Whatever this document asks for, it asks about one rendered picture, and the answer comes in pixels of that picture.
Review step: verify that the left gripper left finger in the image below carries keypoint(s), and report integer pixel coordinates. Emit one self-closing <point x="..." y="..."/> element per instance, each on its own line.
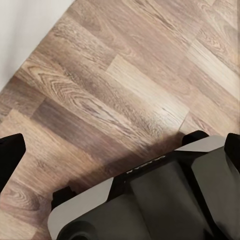
<point x="12" y="149"/>

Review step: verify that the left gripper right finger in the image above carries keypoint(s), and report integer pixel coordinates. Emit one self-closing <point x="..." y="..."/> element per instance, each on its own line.
<point x="232" y="149"/>

